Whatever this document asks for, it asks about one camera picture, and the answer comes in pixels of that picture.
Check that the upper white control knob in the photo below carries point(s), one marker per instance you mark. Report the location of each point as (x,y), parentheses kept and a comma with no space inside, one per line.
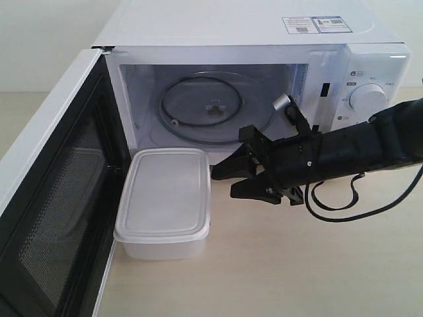
(368,99)

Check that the glass turntable plate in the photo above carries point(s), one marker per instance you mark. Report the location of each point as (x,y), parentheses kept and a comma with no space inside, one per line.
(210,107)

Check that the white microwave door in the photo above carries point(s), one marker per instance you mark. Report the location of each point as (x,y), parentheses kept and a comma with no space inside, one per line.
(61,183)

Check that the white lidded plastic container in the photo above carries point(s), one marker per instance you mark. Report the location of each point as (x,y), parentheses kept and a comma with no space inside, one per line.
(164,211)

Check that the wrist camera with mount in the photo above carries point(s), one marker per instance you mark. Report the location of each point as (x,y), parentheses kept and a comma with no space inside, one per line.
(287,108)

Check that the white microwave oven body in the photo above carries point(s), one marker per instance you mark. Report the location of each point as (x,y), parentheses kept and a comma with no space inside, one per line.
(155,43)

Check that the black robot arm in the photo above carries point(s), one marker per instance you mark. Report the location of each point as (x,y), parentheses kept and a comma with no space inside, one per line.
(391,138)

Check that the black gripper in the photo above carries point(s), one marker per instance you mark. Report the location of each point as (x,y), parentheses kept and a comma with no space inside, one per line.
(286,164)

